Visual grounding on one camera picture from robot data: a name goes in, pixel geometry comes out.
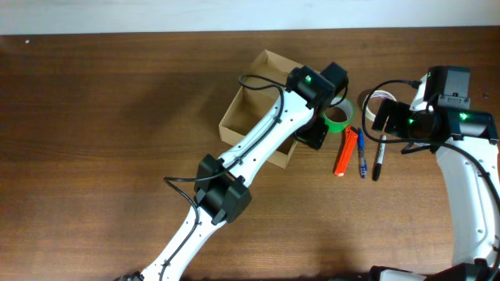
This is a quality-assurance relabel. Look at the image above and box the cream masking tape roll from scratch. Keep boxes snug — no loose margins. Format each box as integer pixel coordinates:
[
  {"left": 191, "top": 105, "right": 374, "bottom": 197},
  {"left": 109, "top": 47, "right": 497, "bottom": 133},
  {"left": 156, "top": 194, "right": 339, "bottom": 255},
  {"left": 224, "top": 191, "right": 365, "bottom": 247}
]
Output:
[{"left": 362, "top": 90, "right": 397, "bottom": 122}]

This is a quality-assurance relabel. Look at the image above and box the orange utility knife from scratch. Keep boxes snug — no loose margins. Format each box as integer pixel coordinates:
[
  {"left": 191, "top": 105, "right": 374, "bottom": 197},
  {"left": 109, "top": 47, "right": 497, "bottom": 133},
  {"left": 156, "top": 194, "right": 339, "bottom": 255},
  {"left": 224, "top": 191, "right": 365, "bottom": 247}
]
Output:
[{"left": 334, "top": 126, "right": 359, "bottom": 177}]

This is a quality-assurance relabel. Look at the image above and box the blue pen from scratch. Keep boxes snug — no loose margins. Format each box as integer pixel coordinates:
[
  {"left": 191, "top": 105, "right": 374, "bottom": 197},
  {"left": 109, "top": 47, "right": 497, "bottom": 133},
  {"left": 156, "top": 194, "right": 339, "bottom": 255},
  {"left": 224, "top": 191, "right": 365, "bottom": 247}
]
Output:
[{"left": 358, "top": 128, "right": 367, "bottom": 179}]

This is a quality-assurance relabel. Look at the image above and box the black permanent marker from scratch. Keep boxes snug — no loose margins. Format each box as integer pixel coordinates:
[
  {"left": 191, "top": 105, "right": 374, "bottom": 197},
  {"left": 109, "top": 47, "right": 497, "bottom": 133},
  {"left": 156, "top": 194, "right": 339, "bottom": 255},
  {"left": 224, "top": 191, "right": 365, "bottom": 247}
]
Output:
[{"left": 372, "top": 135, "right": 387, "bottom": 181}]

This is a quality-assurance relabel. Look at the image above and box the brown cardboard box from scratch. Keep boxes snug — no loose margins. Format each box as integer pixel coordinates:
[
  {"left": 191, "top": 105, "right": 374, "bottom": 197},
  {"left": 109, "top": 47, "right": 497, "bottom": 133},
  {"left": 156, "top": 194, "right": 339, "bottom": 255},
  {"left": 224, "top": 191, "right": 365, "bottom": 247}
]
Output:
[{"left": 219, "top": 50, "right": 314, "bottom": 169}]

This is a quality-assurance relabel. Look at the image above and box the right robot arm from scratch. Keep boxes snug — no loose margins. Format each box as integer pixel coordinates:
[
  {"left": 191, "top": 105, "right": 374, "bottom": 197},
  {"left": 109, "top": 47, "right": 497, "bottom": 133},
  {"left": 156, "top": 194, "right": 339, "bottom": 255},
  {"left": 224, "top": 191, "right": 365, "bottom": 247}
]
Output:
[{"left": 372, "top": 66, "right": 499, "bottom": 280}]

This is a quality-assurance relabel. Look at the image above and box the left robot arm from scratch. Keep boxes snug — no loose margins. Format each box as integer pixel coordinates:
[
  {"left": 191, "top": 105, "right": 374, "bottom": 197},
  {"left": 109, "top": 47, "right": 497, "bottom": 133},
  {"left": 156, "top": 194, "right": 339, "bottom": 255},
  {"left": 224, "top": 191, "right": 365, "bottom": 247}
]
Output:
[{"left": 121, "top": 62, "right": 348, "bottom": 280}]

